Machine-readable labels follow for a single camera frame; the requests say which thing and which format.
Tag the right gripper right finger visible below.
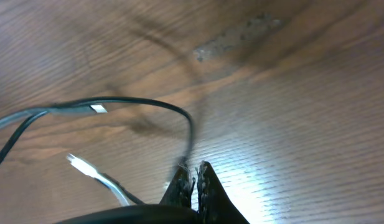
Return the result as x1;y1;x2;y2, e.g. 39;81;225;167
197;161;249;224

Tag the black usb cable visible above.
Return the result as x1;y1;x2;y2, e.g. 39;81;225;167
0;96;195;206

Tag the white usb cable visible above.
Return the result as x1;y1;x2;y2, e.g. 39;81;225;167
0;104;132;208

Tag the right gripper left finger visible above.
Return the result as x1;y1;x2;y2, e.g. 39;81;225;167
159;165;195;208

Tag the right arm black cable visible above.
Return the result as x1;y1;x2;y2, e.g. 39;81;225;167
54;204;200;224

